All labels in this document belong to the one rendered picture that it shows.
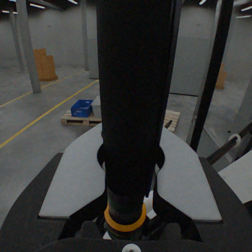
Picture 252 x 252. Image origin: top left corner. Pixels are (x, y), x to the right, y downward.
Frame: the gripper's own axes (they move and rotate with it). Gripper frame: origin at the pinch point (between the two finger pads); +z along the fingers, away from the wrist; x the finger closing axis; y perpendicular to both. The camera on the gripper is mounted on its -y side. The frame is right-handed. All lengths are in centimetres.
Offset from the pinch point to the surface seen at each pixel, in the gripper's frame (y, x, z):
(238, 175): 28.6, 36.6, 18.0
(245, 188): 28.9, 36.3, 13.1
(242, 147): 33, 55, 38
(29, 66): 57, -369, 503
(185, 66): 56, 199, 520
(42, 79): 147, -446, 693
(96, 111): 128, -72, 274
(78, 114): 137, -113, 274
